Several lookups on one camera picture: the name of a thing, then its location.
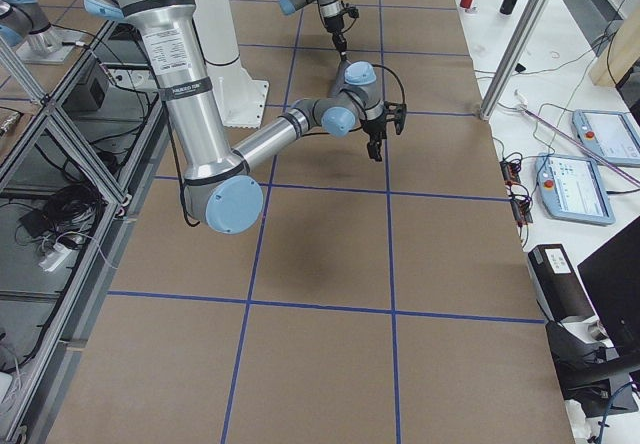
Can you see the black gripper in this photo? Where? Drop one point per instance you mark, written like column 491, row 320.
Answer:
column 333, row 25
column 373, row 128

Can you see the pink towel with grey hem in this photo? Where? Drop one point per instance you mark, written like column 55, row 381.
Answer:
column 337, row 86

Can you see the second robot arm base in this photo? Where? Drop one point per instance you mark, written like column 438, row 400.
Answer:
column 26, row 28

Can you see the white reach grabber tool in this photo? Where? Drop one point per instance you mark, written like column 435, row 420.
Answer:
column 522, row 107

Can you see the near blue teach pendant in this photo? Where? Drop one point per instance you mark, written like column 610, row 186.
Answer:
column 571, row 189

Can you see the blue teach pendant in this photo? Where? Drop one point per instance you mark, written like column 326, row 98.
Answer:
column 612, row 135
column 571, row 189

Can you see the far blue teach pendant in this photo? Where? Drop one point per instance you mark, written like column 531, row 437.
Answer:
column 612, row 135

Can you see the black power adapter box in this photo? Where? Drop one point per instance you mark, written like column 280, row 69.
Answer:
column 558, row 288

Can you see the black monitor with stand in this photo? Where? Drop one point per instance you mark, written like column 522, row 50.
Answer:
column 591, row 373

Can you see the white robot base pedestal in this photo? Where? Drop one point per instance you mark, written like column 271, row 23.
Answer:
column 240, row 98

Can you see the aluminium frame post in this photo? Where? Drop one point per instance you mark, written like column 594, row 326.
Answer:
column 522, row 33

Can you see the aluminium side frame rail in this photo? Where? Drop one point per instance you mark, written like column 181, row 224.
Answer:
column 80, row 142

